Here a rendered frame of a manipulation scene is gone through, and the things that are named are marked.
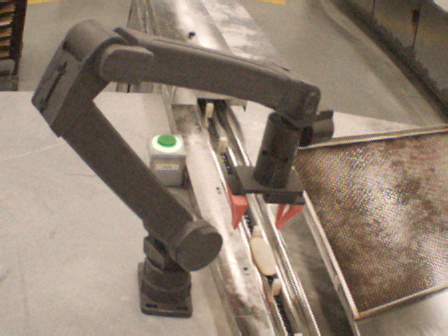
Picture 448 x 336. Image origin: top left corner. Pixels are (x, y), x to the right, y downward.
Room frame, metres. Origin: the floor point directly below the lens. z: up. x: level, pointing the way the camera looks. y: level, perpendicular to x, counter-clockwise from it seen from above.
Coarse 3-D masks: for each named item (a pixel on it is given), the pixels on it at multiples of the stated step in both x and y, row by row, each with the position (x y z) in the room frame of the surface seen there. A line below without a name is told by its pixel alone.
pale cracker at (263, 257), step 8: (256, 240) 0.87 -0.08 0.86; (264, 240) 0.87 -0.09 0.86; (256, 248) 0.85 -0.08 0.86; (264, 248) 0.85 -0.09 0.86; (256, 256) 0.83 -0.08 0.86; (264, 256) 0.83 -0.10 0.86; (272, 256) 0.83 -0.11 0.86; (256, 264) 0.81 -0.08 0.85; (264, 264) 0.81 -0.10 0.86; (272, 264) 0.81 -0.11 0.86; (264, 272) 0.79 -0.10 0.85; (272, 272) 0.79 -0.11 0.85
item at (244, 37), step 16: (208, 0) 2.27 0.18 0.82; (224, 0) 2.30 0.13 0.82; (128, 16) 2.42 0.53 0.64; (224, 16) 2.09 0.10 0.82; (240, 16) 2.12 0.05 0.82; (144, 32) 1.81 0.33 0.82; (224, 32) 1.91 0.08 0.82; (240, 32) 1.94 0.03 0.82; (256, 32) 1.97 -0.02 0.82; (240, 48) 1.79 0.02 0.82; (256, 48) 1.82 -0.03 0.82; (272, 48) 1.85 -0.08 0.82
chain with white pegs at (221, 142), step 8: (208, 104) 1.29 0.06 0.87; (208, 112) 1.28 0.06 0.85; (208, 120) 1.27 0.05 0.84; (216, 136) 1.21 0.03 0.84; (224, 144) 1.15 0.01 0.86; (224, 152) 1.15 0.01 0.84; (224, 160) 1.12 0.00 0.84; (248, 216) 0.96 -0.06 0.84; (248, 224) 0.94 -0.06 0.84; (256, 232) 0.88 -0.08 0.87; (272, 280) 0.79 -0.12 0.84; (280, 280) 0.76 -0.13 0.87; (272, 288) 0.75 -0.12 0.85; (280, 288) 0.75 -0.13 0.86; (280, 304) 0.73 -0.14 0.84; (280, 312) 0.71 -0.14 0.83; (288, 328) 0.67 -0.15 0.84
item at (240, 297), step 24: (168, 96) 1.31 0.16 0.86; (168, 120) 1.25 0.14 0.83; (192, 120) 1.22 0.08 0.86; (192, 144) 1.12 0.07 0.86; (192, 168) 1.04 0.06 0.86; (192, 192) 0.98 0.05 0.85; (216, 192) 0.98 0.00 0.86; (216, 216) 0.91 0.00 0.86; (240, 240) 0.86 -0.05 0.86; (216, 264) 0.79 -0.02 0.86; (240, 264) 0.79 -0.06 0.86; (240, 288) 0.73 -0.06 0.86; (240, 312) 0.67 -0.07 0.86; (264, 312) 0.68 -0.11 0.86
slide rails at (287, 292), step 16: (208, 128) 1.22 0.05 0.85; (224, 128) 1.23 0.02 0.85; (240, 160) 1.12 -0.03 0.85; (224, 176) 1.05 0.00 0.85; (256, 208) 0.97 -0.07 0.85; (240, 224) 0.92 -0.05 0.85; (256, 224) 0.93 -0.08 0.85; (272, 240) 0.89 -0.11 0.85; (256, 272) 0.79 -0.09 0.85; (288, 288) 0.76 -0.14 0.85; (272, 304) 0.72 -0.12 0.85; (288, 304) 0.72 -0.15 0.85
